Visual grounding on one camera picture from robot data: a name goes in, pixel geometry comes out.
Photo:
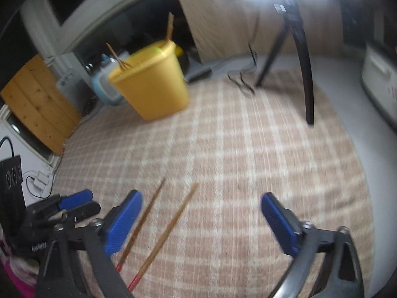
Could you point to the black handled scissors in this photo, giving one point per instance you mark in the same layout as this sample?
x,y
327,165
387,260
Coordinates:
x,y
89,106

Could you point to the white window frame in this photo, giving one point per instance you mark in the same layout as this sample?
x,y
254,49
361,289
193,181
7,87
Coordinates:
x,y
54,41

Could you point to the orange pine wood board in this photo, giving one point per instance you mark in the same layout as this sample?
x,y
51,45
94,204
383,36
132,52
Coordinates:
x,y
32,96

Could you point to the white blue electric kettle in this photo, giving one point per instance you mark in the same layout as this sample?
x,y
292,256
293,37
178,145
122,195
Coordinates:
x,y
101,86

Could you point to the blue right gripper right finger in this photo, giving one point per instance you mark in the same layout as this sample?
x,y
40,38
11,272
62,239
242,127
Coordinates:
x,y
285,226

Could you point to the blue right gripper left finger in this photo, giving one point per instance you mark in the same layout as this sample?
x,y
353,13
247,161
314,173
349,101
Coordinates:
x,y
118,222

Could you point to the light oak wood panel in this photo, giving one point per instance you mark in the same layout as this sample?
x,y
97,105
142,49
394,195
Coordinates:
x,y
222,28

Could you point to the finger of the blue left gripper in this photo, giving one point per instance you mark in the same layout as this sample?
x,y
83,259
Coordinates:
x,y
76,200
82,212

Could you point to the white floral rice cooker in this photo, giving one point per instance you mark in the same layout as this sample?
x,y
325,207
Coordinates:
x,y
378,78

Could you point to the yellow plastic utensil bin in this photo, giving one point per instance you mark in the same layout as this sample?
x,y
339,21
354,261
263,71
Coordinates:
x,y
154,85

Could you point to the white wall plug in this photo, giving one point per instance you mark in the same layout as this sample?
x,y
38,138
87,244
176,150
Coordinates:
x,y
41,180

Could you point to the red wooden chopstick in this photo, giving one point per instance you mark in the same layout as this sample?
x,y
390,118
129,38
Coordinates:
x,y
137,230
122,64
170,27
159,245

